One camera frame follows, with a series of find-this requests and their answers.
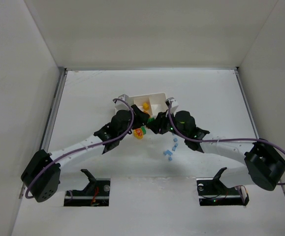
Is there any green yellow lego stack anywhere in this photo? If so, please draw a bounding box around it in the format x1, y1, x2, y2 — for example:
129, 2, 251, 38
147, 118, 155, 124

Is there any green yellow lego block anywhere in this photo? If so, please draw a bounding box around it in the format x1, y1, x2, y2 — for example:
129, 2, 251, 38
142, 103, 150, 114

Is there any yellow oval printed lego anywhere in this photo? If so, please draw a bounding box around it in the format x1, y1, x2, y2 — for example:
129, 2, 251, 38
133, 126, 146, 140

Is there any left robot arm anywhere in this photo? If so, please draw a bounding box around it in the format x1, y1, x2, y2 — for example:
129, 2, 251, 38
21, 104, 150, 203

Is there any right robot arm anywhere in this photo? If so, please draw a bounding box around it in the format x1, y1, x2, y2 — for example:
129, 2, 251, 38
147, 111, 285, 191

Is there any white three-compartment container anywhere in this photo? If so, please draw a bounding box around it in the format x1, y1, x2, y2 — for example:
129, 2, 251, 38
127, 92, 167, 118

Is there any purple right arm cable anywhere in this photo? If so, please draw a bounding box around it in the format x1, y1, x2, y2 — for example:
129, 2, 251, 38
167, 102, 285, 185

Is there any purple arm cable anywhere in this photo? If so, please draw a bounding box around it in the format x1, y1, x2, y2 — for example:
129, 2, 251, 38
167, 102, 285, 185
25, 98, 135, 199

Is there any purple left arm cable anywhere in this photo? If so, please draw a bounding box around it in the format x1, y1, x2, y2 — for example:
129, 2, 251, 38
25, 98, 135, 199

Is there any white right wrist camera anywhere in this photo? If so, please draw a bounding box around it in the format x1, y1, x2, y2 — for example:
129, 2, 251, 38
165, 97, 179, 114

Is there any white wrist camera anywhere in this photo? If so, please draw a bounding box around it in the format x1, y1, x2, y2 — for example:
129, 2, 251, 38
165, 97, 179, 114
118, 94, 128, 102

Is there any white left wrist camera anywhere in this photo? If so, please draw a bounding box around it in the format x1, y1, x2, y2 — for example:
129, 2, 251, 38
118, 94, 128, 102

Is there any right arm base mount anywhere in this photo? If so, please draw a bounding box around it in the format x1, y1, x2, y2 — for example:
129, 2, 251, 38
196, 167, 250, 207

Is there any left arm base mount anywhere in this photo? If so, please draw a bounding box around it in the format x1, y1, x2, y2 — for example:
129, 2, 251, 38
63, 169, 111, 207

